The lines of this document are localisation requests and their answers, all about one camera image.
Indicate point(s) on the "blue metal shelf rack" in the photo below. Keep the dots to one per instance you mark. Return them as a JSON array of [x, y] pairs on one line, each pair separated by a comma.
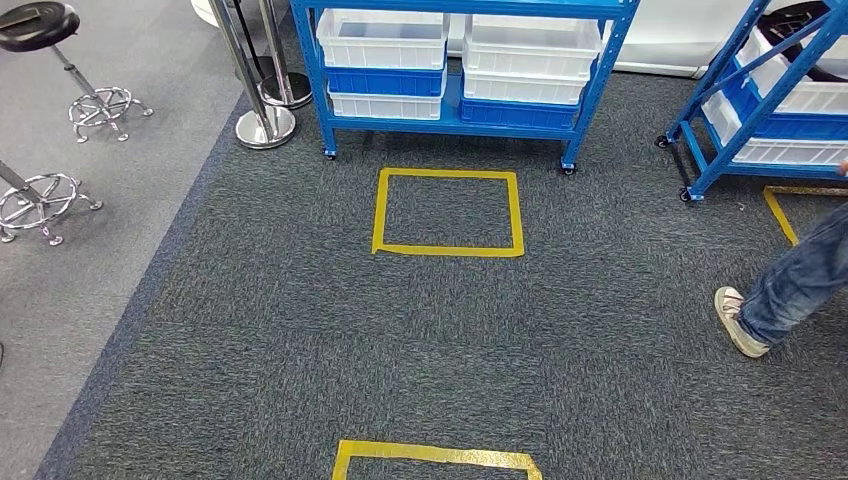
[[447, 127], [768, 171]]

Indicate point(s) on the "black plastic part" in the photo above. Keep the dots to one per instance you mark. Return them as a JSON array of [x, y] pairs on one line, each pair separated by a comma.
[[788, 20]]

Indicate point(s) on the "yellow floor tape square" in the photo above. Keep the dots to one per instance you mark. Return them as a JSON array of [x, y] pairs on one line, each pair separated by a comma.
[[437, 454], [778, 215], [447, 250]]

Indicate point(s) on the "white plastic bin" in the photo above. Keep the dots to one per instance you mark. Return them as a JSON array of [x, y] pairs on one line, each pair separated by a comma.
[[381, 54], [815, 99], [526, 61], [788, 152], [384, 107], [523, 89]]

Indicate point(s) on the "blue plastic bin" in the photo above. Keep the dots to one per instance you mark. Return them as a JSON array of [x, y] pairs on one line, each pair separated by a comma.
[[520, 114], [381, 83], [802, 127]]

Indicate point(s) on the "black stanchion belt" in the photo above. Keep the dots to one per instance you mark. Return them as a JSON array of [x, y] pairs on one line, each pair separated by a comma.
[[248, 36]]

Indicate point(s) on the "white car red stripe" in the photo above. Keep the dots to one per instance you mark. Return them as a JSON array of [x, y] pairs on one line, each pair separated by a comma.
[[669, 36]]

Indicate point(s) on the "person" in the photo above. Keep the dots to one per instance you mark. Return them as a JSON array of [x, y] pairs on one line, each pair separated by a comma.
[[795, 285]]

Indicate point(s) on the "chrome base swivel stool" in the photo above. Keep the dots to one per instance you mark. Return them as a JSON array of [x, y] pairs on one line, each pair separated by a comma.
[[36, 26], [36, 202]]

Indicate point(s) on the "chrome stanchion post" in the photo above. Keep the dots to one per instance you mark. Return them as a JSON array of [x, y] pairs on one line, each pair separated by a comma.
[[288, 93], [265, 129]]

